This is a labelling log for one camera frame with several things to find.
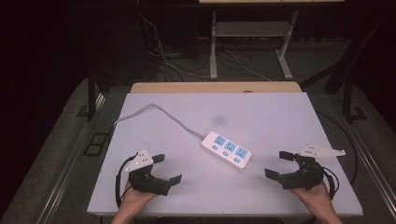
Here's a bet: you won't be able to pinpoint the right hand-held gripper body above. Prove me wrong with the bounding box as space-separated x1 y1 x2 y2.
278 143 347 191

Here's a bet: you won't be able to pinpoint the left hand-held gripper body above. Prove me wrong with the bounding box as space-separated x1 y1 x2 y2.
124 148 172 197

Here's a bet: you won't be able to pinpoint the white power strip blue sockets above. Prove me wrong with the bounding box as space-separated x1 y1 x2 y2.
200 130 253 172

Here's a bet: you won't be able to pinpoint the person's left hand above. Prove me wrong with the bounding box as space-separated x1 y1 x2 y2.
120 181 158 210

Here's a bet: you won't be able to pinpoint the person's right hand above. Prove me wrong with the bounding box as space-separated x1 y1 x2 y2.
289 182 332 210

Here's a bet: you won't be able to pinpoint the white table mat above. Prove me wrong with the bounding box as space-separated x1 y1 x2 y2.
87 91 364 217

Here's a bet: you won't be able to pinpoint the black metal stand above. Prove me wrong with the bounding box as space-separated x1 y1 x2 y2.
341 76 368 124
77 68 98 122

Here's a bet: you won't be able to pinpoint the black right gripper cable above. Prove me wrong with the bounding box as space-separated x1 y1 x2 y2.
321 167 340 201

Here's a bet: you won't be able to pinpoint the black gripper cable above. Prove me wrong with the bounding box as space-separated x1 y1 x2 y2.
321 167 340 201
114 153 138 208

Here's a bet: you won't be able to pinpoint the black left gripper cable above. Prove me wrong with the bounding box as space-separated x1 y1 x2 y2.
114 153 138 208

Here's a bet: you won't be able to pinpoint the grey power strip cable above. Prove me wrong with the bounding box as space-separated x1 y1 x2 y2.
108 104 207 142

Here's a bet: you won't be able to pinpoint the black floor cable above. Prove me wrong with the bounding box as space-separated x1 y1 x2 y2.
317 109 359 187

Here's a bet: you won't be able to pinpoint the black rectangular floor frame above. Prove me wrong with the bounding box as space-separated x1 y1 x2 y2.
82 133 108 157

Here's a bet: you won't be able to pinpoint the aluminium floor rail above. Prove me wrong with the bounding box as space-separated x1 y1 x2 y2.
35 92 107 224
342 119 396 216

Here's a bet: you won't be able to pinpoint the white floor cable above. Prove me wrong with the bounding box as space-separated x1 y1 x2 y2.
137 11 213 79

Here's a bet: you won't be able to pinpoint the white metal desk frame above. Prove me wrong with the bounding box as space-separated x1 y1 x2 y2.
208 9 301 81

